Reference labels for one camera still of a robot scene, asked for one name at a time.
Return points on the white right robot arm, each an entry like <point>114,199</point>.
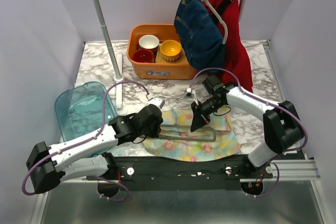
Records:
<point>281,124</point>

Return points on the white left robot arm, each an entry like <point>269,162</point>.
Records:
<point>47,164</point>

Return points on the red cup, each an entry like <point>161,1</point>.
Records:
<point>143,56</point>

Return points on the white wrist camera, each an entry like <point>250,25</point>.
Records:
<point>158,102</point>
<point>192,95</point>

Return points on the clear blue plastic bin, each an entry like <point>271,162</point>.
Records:
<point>79,110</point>

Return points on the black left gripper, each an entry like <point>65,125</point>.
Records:
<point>155,134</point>

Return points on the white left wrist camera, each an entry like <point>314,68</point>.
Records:
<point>158,102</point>

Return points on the orange plastic basin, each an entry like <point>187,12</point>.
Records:
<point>179,70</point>

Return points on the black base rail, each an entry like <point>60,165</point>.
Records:
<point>150,173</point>

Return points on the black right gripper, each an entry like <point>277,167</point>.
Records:
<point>200,118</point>

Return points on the floral cloth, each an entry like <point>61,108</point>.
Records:
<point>226,143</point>

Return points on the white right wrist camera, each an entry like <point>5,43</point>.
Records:
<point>192,95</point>

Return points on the grey hanger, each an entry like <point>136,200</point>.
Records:
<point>220,21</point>
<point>177,126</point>

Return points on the red skirt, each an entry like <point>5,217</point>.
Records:
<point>226,53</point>

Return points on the yellow bowl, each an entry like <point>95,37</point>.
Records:
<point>171,50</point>

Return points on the beige square plate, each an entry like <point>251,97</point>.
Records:
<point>158,57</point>

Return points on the blue denim skirt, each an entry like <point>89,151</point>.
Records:
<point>200,38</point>

